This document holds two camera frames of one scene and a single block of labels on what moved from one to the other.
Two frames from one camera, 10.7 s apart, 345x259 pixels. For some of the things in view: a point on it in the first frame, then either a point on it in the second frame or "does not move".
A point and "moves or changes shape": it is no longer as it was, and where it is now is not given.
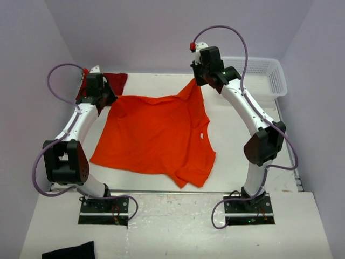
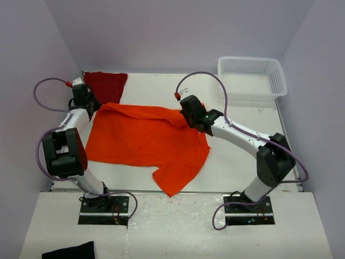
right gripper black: (198, 81) → (183, 111)
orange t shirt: (172, 137) moves or changes shape
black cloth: (85, 251) does not move
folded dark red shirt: (116, 81) does not move
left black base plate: (115, 205) does not move
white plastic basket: (264, 79) does not move
